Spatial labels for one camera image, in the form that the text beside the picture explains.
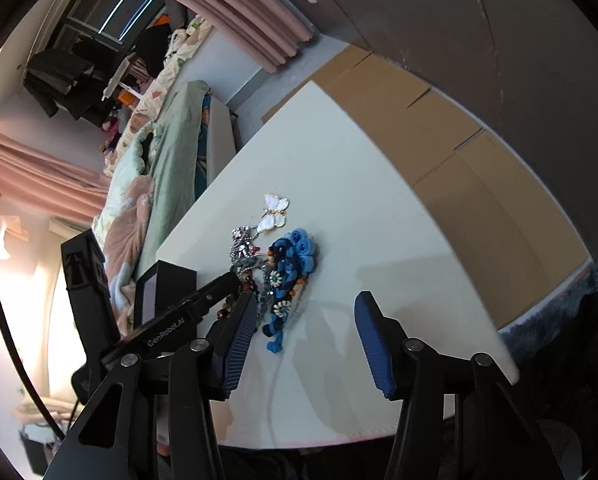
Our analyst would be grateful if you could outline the black square jewelry box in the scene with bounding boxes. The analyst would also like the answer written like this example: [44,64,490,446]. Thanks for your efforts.
[133,260,197,328]

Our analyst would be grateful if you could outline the pink floral blanket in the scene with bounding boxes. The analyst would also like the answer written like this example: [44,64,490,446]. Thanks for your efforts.
[102,176,155,337]

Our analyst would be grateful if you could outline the pale green quilt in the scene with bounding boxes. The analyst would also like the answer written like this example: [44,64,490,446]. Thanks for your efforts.
[92,120,155,247]

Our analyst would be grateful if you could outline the white butterfly hair clip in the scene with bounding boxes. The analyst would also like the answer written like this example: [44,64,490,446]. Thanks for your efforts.
[257,194,290,233]

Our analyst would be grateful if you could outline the left pink curtain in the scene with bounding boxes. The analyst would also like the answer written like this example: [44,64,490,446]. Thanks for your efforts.
[0,133,109,226]

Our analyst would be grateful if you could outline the pink curtain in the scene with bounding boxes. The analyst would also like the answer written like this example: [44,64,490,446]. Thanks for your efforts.
[0,133,109,226]
[175,0,313,73]

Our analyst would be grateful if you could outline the green sheeted bed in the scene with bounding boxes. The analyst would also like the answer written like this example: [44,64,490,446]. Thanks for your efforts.
[132,80,236,286]

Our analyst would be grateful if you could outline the white low table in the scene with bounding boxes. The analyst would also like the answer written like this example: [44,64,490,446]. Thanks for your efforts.
[157,84,518,450]

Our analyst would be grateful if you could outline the flattened cardboard sheet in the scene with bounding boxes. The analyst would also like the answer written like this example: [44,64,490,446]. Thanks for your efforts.
[287,47,589,328]

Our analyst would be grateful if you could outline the hanging black clothes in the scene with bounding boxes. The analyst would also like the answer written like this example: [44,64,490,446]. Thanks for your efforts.
[23,40,119,127]

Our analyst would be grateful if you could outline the floral window seat cushion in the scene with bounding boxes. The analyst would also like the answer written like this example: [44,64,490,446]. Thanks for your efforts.
[104,16,212,178]

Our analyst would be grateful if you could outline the right pink curtain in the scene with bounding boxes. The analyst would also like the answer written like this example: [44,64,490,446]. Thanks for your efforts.
[175,0,313,73]

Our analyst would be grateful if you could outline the silver chain necklace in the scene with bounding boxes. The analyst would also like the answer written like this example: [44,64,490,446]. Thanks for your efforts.
[229,225,268,281]

